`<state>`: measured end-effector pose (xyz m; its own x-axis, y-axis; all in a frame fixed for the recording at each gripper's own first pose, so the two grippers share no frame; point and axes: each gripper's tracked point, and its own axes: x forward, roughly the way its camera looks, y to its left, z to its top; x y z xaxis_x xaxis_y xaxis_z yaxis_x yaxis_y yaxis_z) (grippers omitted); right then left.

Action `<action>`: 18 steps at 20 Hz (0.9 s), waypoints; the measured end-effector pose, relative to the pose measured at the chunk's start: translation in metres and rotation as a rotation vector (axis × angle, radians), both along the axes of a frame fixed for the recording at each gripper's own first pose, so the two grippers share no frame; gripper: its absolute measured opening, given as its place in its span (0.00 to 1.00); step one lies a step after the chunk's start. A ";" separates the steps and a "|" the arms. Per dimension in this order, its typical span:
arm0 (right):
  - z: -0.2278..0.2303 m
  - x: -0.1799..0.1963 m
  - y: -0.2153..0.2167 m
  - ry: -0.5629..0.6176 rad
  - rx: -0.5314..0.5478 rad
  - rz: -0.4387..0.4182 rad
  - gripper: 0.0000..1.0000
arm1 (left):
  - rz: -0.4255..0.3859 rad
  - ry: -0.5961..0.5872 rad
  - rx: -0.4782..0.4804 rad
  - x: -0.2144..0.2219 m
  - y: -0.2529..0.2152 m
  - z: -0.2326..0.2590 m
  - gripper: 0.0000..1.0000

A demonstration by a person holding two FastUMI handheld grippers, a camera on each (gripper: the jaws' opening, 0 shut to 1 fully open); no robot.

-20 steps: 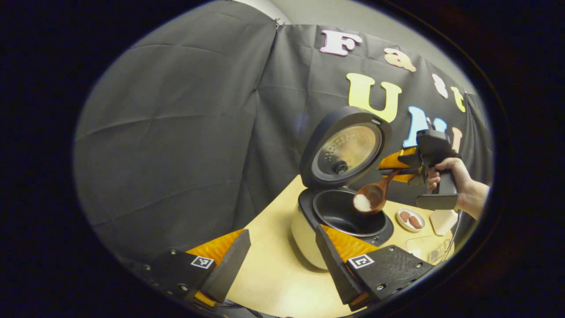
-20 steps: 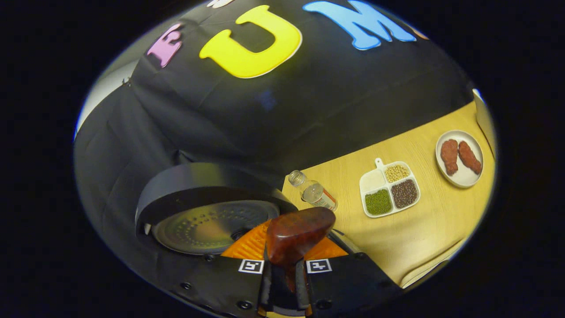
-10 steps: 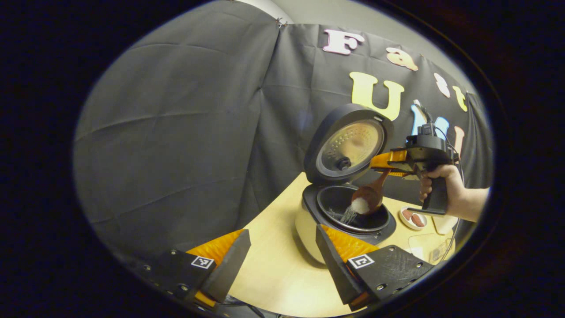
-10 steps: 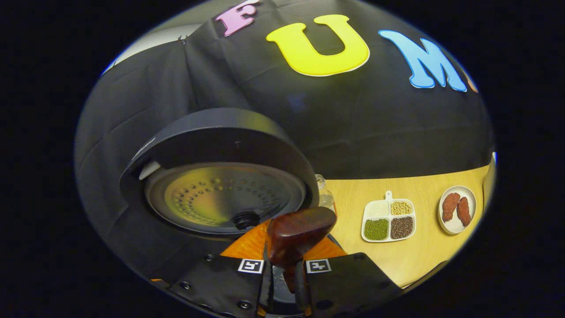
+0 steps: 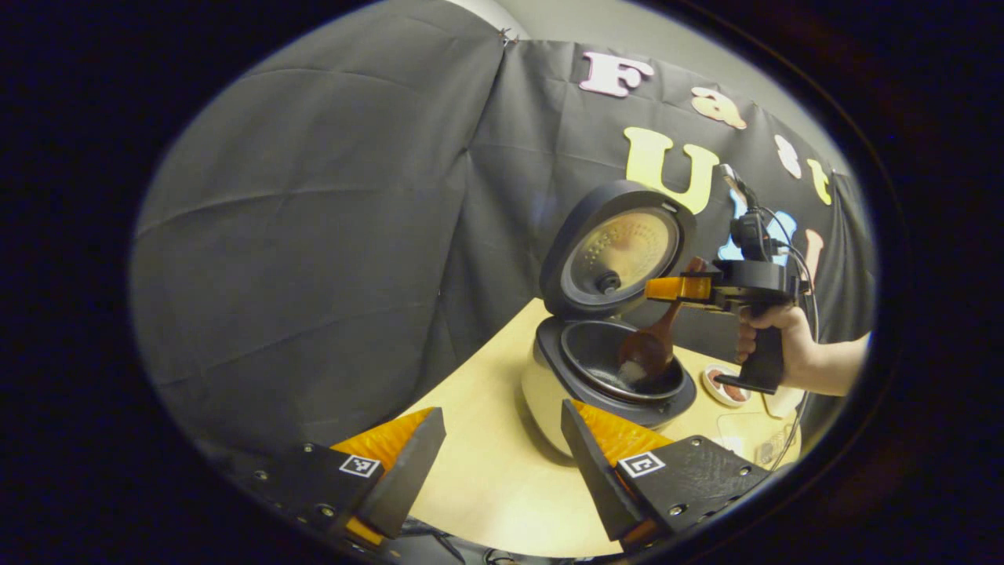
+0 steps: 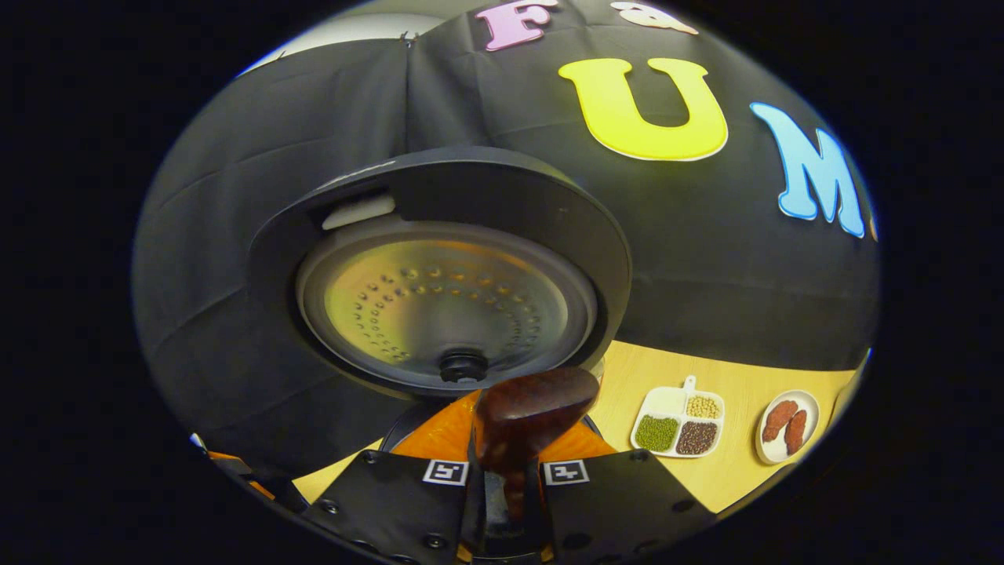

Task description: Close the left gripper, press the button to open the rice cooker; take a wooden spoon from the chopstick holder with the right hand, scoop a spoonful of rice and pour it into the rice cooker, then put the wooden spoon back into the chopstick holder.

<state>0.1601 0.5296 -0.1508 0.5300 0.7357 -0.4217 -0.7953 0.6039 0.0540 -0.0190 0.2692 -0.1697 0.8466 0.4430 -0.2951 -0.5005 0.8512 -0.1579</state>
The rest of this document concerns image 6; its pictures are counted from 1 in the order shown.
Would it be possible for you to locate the divided white dish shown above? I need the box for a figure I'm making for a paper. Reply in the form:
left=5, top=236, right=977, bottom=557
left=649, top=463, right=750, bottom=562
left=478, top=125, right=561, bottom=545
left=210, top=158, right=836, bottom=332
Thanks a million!
left=630, top=375, right=726, bottom=459

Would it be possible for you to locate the dark wooden spoon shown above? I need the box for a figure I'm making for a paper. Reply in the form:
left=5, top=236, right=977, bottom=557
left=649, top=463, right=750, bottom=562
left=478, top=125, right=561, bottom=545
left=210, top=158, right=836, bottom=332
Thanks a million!
left=473, top=366, right=601, bottom=523

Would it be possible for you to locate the red meat piece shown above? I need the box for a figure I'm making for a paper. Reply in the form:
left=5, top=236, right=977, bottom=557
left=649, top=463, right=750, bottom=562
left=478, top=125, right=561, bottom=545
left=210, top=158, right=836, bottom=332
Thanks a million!
left=762, top=399, right=799, bottom=443
left=784, top=409, right=808, bottom=457

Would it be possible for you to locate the green bean pile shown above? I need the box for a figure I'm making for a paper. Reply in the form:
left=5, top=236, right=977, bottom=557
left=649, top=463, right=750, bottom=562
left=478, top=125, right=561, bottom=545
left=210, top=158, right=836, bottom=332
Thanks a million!
left=635, top=415, right=680, bottom=453

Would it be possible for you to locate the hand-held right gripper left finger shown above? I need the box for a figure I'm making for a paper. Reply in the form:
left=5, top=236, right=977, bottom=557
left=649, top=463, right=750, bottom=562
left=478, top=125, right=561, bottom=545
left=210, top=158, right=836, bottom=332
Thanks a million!
left=302, top=390, right=483, bottom=565

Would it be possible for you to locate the dark red bean pile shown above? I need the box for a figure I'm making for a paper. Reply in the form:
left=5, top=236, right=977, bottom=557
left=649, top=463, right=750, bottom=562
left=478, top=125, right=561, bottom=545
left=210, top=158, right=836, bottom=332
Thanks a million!
left=676, top=421, right=719, bottom=456

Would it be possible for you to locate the black silver rice cooker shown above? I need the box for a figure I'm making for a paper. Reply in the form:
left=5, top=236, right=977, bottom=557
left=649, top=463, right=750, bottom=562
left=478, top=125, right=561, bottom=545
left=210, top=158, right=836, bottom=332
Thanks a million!
left=249, top=145, right=633, bottom=456

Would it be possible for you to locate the round white plate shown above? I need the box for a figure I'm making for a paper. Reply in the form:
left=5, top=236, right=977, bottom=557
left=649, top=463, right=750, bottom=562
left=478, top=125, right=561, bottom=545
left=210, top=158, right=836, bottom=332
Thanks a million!
left=755, top=389, right=821, bottom=465

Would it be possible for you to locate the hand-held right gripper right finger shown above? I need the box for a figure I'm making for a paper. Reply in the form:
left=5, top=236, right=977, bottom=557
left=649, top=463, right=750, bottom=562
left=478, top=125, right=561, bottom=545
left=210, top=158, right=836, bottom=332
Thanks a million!
left=533, top=420, right=718, bottom=565

